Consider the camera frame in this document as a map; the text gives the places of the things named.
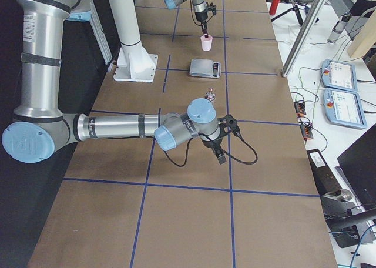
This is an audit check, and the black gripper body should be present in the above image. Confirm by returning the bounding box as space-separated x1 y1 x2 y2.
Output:
201 133 225 149
194 11 207 28

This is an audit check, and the pink plastic cup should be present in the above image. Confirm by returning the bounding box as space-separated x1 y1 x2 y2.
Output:
200 35 213 52

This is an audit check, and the clear glass sauce bottle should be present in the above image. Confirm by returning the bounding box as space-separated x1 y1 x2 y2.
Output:
205 88 216 102

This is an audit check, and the silver kitchen scale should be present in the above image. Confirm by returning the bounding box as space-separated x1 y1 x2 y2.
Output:
189 59 221 78

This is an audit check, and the red cylinder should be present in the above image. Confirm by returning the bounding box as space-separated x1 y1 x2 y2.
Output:
268 0 283 15

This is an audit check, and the lower orange black connector box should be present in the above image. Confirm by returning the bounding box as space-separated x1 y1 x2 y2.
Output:
300 122 314 141

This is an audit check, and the orange black connector box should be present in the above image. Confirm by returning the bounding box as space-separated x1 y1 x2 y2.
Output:
293 101 306 117
300 122 314 141

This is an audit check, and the upper orange black connector box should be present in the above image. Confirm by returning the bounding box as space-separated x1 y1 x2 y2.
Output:
293 101 306 117

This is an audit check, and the black tripod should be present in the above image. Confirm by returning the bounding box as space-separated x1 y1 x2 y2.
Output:
271 1 310 26

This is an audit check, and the black box with label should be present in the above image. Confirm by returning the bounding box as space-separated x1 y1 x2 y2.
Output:
307 149 342 196

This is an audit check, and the lower blue teach pendant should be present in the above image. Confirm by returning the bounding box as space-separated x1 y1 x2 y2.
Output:
323 88 367 129

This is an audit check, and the blue teach pendant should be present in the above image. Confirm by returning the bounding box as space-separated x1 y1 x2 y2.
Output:
321 59 357 92
323 88 367 129

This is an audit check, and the black monitor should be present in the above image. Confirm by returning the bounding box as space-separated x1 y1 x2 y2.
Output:
337 125 375 203

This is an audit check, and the upper blue teach pendant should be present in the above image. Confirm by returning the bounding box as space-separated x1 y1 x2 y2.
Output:
321 59 357 92

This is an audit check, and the wooden beam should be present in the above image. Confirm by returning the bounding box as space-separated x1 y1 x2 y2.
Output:
347 7 375 58

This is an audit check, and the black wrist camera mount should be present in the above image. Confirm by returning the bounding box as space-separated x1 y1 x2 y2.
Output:
205 2 217 16
218 114 241 138

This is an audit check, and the black camera cable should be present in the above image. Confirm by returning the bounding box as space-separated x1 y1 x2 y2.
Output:
163 126 259 167

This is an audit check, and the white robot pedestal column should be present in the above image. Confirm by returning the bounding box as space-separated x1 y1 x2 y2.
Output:
109 0 158 82

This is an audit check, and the aluminium frame post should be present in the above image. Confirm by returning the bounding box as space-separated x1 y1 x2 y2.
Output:
281 0 326 77

